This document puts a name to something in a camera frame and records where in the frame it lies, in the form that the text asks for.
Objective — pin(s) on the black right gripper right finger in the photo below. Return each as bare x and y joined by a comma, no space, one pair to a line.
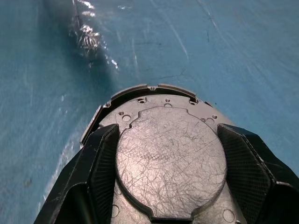
252,168

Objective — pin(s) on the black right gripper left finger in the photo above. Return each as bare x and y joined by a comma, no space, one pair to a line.
86,177

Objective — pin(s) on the scratched silver round lid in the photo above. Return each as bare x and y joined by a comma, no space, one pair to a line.
170,158

